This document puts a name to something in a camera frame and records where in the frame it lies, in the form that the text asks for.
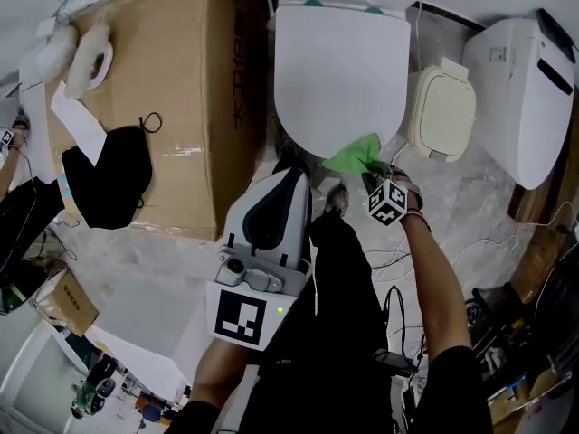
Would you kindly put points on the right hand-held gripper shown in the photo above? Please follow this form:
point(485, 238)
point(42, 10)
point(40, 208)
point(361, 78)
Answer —
point(386, 201)

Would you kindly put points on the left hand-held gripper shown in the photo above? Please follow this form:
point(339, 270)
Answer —
point(240, 319)

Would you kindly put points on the green cloth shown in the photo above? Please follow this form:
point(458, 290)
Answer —
point(353, 156)

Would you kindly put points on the white toilet lid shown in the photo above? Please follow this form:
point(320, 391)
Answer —
point(339, 75)

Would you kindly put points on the person's right forearm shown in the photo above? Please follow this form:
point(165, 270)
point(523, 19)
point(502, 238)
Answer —
point(429, 278)

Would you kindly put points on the person's left forearm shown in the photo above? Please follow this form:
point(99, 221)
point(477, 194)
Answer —
point(217, 373)

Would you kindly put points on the white smart toilet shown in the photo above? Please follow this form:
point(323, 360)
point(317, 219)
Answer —
point(511, 106)

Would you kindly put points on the person's right hand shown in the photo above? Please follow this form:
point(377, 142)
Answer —
point(411, 192)

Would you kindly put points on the person's right shoe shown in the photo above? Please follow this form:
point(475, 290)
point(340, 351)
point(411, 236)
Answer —
point(337, 199)

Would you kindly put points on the cream lidded waste bin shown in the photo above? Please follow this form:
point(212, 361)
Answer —
point(443, 116)

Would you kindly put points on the person's black trousers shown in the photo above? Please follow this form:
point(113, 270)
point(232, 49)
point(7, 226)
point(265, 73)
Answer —
point(344, 287)

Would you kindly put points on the large cardboard box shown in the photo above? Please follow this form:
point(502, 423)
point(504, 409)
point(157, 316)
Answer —
point(181, 84)

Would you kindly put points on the teal hinge cap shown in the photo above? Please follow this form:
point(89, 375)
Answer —
point(374, 10)
point(312, 3)

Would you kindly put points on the brown wooden planks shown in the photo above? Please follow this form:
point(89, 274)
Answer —
point(538, 260)

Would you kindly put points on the black flat device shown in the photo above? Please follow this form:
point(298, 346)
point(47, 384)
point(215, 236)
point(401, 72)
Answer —
point(393, 360)

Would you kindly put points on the white board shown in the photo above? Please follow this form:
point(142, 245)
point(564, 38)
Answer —
point(140, 355)

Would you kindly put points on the white paper strip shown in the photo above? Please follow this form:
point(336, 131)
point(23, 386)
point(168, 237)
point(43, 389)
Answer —
point(77, 120)

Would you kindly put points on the small cardboard box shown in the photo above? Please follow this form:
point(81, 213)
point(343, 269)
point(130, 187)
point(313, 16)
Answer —
point(68, 305)

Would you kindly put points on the person's black shirt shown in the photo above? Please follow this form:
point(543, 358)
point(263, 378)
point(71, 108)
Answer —
point(457, 391)

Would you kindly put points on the cluttered black storage rack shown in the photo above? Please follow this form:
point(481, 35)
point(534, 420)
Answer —
point(534, 346)

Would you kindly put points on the white foam slippers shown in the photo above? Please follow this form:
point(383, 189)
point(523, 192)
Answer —
point(86, 61)

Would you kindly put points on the black and green bag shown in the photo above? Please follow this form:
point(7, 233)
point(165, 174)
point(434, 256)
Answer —
point(16, 294)

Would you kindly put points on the plastic-wrapped white foam part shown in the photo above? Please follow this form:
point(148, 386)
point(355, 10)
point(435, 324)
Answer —
point(56, 52)

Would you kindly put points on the small white card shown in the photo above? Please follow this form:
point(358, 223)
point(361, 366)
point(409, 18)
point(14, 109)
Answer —
point(45, 29)

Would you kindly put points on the silver gripper camera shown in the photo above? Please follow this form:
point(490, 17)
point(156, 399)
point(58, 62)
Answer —
point(235, 267)

